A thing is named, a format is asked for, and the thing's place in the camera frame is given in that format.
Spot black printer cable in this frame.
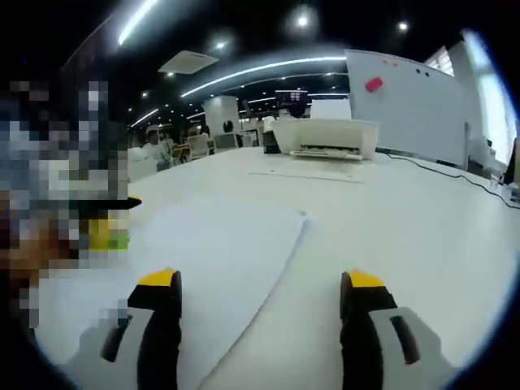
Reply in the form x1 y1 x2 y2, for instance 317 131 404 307
375 149 520 209

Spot white printer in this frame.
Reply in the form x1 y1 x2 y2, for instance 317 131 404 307
271 117 379 163

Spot black device with white roll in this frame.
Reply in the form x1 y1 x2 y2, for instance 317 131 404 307
262 128 282 155

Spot table cable cover panel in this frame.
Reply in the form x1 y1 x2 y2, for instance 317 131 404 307
247 170 367 185

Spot white table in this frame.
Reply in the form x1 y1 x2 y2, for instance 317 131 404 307
33 145 520 390

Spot white whiteboard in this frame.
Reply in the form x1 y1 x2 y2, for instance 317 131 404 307
343 48 473 168

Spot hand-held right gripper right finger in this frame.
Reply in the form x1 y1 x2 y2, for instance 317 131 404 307
340 267 463 390

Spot curved ceiling light strip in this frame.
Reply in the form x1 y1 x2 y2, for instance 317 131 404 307
116 0 160 46
180 55 349 99

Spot stack of white printing papers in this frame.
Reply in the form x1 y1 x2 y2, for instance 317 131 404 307
34 196 310 390

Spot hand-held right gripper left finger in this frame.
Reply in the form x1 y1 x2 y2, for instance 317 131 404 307
67 267 184 390

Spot ceiling air conditioner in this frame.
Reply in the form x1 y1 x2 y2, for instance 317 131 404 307
157 50 221 77

